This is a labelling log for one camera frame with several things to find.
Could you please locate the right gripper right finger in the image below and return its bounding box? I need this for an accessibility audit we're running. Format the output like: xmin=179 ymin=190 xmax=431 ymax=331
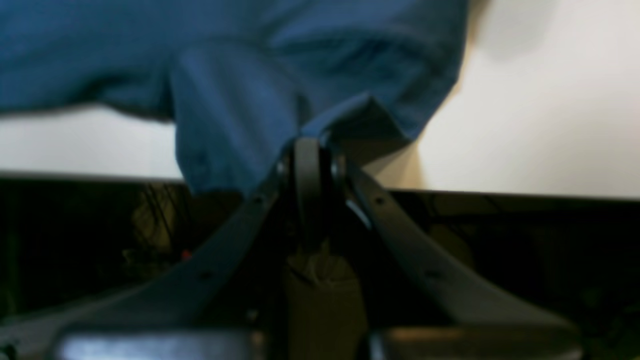
xmin=330 ymin=150 xmax=579 ymax=338

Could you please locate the dark blue t-shirt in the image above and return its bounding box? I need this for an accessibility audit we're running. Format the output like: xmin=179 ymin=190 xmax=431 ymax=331
xmin=0 ymin=0 xmax=469 ymax=194

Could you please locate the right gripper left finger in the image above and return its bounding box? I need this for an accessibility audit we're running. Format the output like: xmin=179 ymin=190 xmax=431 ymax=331
xmin=1 ymin=153 xmax=291 ymax=351

